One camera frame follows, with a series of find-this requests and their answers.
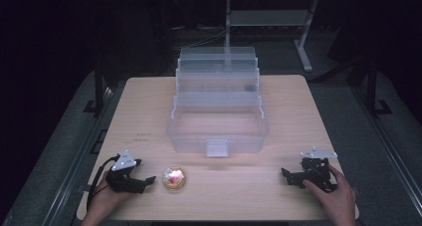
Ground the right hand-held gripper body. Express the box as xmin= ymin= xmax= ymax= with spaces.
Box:
xmin=287 ymin=145 xmax=338 ymax=193

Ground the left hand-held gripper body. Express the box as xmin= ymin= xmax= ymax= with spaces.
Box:
xmin=105 ymin=148 xmax=147 ymax=194

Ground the round clear candy ball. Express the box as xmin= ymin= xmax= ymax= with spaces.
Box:
xmin=161 ymin=165 xmax=187 ymax=191

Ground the clear plastic tiered storage box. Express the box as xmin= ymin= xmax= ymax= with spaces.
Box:
xmin=166 ymin=46 xmax=271 ymax=158

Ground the person's left hand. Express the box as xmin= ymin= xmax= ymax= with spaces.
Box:
xmin=87 ymin=171 xmax=134 ymax=222

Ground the person's right hand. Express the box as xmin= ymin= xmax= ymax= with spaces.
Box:
xmin=302 ymin=164 xmax=357 ymax=226

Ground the grey metal stand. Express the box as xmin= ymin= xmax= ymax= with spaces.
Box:
xmin=224 ymin=0 xmax=320 ymax=73

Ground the black cable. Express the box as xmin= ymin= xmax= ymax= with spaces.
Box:
xmin=86 ymin=155 xmax=121 ymax=210

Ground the black metal frame post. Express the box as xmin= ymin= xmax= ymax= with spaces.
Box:
xmin=364 ymin=58 xmax=394 ymax=116
xmin=83 ymin=58 xmax=106 ymax=115

